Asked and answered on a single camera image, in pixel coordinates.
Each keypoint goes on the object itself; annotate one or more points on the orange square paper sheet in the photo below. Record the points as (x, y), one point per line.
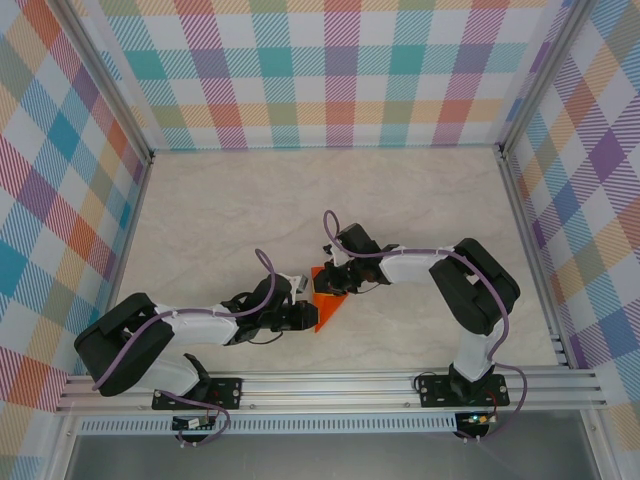
(330, 310)

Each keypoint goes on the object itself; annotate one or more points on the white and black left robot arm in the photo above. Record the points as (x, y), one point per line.
(115, 345)

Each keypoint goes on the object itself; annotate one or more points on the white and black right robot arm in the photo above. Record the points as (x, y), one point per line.
(475, 290)

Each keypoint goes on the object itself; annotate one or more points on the small black circuit board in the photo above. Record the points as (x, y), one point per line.
(192, 424)

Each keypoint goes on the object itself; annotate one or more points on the grey metal shelf plate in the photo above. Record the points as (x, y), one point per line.
(325, 460)

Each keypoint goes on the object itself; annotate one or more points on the small circuit board green light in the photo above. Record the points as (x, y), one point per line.
(477, 419)

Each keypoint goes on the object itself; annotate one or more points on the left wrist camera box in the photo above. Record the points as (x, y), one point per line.
(301, 283)

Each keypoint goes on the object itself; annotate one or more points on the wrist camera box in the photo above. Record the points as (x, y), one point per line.
(301, 283)
(337, 259)

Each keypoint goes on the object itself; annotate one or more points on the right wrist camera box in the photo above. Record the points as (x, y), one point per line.
(337, 259)

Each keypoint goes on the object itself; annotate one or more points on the long aluminium mounting rail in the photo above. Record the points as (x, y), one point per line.
(325, 392)

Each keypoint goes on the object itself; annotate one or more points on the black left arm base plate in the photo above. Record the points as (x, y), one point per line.
(225, 392)

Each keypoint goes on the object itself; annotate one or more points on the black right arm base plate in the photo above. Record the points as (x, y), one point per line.
(435, 392)

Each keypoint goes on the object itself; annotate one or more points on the aluminium side rail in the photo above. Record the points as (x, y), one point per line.
(531, 250)
(127, 250)

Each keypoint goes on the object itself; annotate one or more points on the short aluminium frame leg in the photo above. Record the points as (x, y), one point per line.
(597, 445)
(60, 450)

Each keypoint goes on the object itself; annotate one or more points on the tall aluminium frame post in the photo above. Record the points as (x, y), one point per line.
(544, 75)
(105, 80)

